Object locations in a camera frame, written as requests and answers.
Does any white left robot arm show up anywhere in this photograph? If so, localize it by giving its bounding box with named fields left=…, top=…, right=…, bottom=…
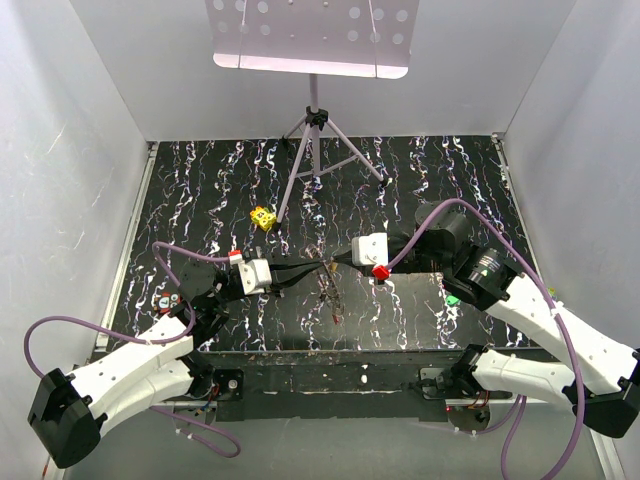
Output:
left=27, top=251, right=323, bottom=469

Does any metal key ring disc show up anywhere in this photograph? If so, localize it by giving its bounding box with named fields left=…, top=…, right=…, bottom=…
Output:
left=304, top=244, right=349, bottom=324

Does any lilac music stand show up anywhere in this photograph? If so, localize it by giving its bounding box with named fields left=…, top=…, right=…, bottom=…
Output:
left=205, top=0, right=419, bottom=225

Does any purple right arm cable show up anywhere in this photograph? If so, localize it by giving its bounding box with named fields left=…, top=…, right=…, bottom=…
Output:
left=387, top=198, right=587, bottom=480

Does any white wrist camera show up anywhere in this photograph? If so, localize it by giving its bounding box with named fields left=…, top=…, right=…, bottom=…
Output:
left=228, top=250, right=272, bottom=296
left=351, top=232, right=390, bottom=281

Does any green tag key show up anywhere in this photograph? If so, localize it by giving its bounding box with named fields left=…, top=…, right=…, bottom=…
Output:
left=445, top=295, right=460, bottom=306

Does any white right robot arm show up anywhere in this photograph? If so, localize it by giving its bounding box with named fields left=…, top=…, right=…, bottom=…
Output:
left=334, top=201, right=639, bottom=438

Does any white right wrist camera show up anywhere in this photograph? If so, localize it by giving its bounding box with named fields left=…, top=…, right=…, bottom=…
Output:
left=351, top=232, right=390, bottom=281

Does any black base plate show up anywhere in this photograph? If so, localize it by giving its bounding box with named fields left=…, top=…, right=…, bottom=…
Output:
left=164, top=349, right=571, bottom=424

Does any yellow toy block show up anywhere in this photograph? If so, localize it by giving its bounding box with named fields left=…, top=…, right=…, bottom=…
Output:
left=250, top=206, right=277, bottom=232

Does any red owl toy block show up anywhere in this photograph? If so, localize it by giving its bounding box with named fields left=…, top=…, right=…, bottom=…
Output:
left=154, top=292, right=181, bottom=315

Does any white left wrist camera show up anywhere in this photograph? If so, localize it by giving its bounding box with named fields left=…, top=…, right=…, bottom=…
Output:
left=228, top=250, right=272, bottom=296

